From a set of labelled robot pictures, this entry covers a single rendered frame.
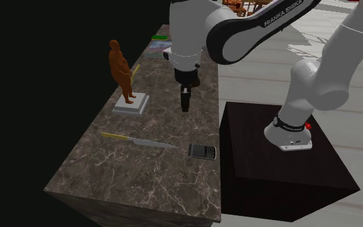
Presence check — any black keypad phone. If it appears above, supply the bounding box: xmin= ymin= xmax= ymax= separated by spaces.
xmin=188 ymin=143 xmax=217 ymax=161

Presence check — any brown human figure grey base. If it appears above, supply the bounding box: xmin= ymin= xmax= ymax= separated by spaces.
xmin=108 ymin=39 xmax=150 ymax=116

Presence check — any yellow pencil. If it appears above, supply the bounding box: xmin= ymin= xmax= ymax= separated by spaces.
xmin=130 ymin=64 xmax=141 ymax=85

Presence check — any orange wooden furniture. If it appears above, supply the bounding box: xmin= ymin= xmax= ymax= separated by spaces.
xmin=222 ymin=0 xmax=266 ymax=17

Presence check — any knife with yellow handle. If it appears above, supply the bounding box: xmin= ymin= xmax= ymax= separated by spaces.
xmin=101 ymin=132 xmax=179 ymax=150

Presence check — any dark robot stand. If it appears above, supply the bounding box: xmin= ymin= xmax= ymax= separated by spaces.
xmin=219 ymin=101 xmax=361 ymax=222

